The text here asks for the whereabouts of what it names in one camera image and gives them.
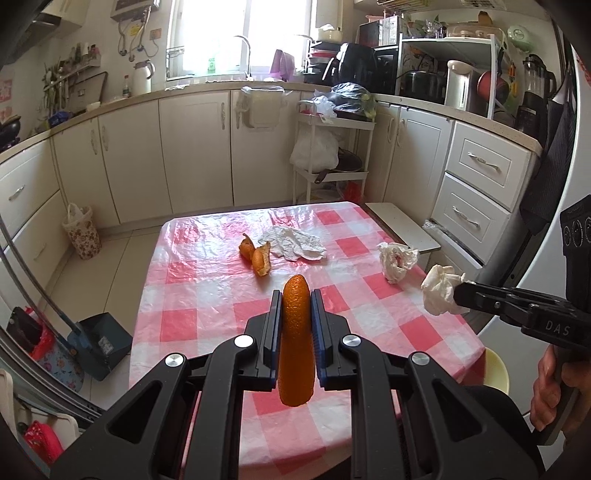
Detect black wok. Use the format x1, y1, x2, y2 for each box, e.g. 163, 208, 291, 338
0, 117, 24, 148

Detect white hanging door caddy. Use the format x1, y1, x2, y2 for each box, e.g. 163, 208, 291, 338
236, 85, 287, 131

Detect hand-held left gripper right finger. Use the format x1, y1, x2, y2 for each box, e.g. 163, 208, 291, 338
310, 288, 541, 480

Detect thick curved orange peel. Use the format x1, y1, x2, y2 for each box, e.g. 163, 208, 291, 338
277, 274, 319, 408

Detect white thermos jug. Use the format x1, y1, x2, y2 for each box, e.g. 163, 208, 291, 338
130, 60, 156, 95

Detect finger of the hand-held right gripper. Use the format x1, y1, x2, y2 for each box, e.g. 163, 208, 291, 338
456, 291, 532, 328
462, 281, 561, 306

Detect kitchen window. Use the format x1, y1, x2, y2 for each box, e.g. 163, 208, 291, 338
166, 0, 319, 77

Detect person's right hand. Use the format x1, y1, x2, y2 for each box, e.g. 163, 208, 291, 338
530, 345, 561, 432

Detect floral bin with red bag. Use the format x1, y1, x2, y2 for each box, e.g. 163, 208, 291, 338
7, 307, 86, 393

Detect cream kitchen base cabinets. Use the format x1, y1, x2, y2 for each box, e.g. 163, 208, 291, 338
0, 88, 455, 287

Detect black frying pan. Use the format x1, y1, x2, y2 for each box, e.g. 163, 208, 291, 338
314, 148, 365, 185

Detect chrome kitchen faucet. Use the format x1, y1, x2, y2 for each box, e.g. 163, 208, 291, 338
233, 34, 254, 79

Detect white water heater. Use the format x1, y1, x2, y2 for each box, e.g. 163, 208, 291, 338
111, 0, 160, 19

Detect white rolling cart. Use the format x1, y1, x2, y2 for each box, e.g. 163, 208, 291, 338
293, 99, 377, 206

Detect grey metal tray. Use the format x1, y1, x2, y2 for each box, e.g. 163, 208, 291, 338
69, 71, 103, 114

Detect white folding rack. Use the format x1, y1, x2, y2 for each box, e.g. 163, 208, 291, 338
0, 369, 79, 476

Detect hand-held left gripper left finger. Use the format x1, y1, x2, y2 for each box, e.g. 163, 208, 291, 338
50, 290, 283, 480

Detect white shelf rack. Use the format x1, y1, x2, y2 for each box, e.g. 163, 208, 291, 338
399, 34, 509, 121

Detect clear plastic bag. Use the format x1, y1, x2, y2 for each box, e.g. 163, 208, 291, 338
311, 90, 338, 118

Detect dark range hood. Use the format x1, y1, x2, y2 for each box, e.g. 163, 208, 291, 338
0, 0, 63, 65

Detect yellow stool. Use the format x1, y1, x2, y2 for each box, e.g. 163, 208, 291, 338
482, 348, 509, 395

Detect white table board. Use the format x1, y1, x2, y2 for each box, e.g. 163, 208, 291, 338
365, 202, 441, 254

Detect dark sliding door track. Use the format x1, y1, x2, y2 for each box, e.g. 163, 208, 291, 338
0, 323, 100, 421

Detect floral waste basket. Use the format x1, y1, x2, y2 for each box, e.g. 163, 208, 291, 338
62, 203, 102, 260

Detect white water boiler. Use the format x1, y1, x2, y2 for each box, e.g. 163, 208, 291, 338
444, 60, 485, 114

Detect thin white napkin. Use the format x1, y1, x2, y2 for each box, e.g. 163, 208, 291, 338
259, 226, 328, 263

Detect red-stained tissue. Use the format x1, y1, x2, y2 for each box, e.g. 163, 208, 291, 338
378, 242, 419, 284

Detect white paper tissue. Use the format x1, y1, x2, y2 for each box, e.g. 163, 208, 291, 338
420, 264, 468, 317

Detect purple plastic container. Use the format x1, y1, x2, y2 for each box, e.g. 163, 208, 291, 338
269, 48, 295, 79

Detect dark brown bag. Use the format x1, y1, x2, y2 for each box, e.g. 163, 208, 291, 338
7, 307, 44, 354

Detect white plastic bag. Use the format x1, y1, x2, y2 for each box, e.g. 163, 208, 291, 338
290, 130, 340, 171

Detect hanging kitchen utensils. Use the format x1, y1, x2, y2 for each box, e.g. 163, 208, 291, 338
41, 44, 102, 121

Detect pale green appliance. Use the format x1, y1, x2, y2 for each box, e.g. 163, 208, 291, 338
507, 25, 537, 51

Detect long orange peel strip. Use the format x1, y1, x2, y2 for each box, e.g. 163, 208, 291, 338
252, 242, 272, 278

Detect blue dustpan with handle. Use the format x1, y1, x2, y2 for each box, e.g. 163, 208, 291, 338
0, 217, 134, 381

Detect white drawer cabinet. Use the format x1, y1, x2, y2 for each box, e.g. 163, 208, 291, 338
429, 120, 541, 278

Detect small dark countertop oven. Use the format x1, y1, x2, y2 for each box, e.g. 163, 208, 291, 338
359, 16, 402, 47

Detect red bowl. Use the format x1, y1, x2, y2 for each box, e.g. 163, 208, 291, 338
477, 71, 509, 100

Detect black cooking pot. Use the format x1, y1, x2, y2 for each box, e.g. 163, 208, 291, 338
399, 69, 446, 100

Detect black air fryer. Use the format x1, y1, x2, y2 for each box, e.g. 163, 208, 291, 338
322, 42, 376, 86

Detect black microwave oven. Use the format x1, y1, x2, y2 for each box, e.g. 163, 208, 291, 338
373, 45, 403, 97

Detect black blender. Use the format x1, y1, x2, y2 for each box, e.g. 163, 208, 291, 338
515, 54, 557, 134

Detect pink white checked tablecloth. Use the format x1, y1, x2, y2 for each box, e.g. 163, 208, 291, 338
127, 202, 486, 480

